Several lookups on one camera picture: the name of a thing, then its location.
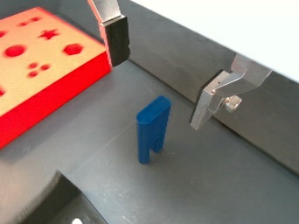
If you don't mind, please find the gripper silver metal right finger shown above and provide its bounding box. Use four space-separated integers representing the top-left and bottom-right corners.
191 54 272 130

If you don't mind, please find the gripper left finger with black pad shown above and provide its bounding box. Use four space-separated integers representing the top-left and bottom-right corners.
88 0 132 67

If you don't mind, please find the blue square-circle peg object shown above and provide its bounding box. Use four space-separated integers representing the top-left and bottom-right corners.
136 96 172 164

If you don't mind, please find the red foam shape board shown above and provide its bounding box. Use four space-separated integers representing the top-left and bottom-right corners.
0 7 111 149

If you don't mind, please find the black curved holder bracket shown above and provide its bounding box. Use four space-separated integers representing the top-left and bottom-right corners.
13 171 108 224

